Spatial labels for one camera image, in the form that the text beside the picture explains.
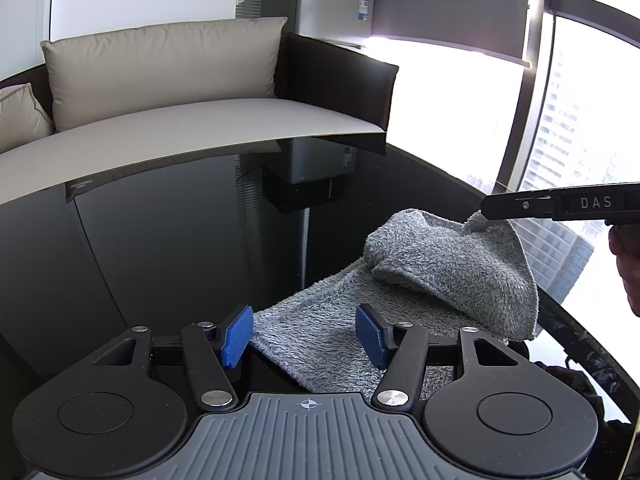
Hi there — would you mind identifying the grey terry towel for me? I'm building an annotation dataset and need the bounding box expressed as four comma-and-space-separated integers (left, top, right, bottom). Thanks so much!
252, 209, 539, 398

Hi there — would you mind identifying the person right hand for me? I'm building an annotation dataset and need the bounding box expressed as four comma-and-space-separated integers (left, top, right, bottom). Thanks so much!
608, 224, 640, 316

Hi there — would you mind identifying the small beige side cushion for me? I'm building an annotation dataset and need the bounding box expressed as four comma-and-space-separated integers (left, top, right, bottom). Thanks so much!
0, 84, 54, 154

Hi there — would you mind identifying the large beige back cushion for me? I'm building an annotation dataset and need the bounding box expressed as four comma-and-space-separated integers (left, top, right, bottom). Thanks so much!
41, 18, 286, 130

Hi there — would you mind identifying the silver mini fridge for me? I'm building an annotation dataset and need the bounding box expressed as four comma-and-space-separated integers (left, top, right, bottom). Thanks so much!
262, 0, 374, 49

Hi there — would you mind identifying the dark sofa with beige seat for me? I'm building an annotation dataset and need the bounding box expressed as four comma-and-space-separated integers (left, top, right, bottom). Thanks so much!
1, 34, 398, 204

